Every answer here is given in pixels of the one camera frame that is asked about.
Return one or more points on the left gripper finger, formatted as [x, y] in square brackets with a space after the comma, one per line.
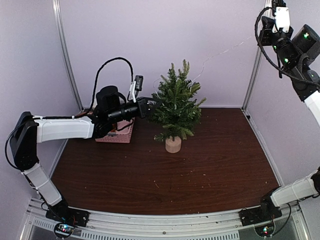
[153, 100]
[151, 108]

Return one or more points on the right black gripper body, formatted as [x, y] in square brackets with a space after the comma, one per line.
[263, 39]

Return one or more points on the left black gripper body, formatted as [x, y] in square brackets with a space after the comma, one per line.
[142, 108]

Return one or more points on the small green christmas tree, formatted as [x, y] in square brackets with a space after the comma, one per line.
[179, 111]

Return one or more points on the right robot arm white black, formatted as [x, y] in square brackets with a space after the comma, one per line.
[292, 56]

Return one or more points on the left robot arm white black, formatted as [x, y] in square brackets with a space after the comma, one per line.
[31, 130]

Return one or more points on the pink plastic basket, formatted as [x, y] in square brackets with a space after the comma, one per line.
[121, 137]

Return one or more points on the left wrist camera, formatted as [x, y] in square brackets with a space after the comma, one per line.
[135, 88]

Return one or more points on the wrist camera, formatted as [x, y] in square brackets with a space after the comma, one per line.
[281, 14]
[135, 88]

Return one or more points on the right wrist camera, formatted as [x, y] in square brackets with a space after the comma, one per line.
[281, 14]

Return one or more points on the right aluminium corner post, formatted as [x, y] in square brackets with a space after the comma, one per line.
[253, 78]

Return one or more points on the aluminium corner post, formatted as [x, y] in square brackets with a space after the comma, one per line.
[65, 53]
[253, 78]

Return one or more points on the left aluminium corner post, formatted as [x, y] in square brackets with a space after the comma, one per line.
[65, 53]

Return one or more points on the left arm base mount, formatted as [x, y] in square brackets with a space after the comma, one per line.
[68, 219]

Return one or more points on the aluminium front rail frame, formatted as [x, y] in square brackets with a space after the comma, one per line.
[224, 225]

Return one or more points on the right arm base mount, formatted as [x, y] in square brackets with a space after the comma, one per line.
[260, 217]

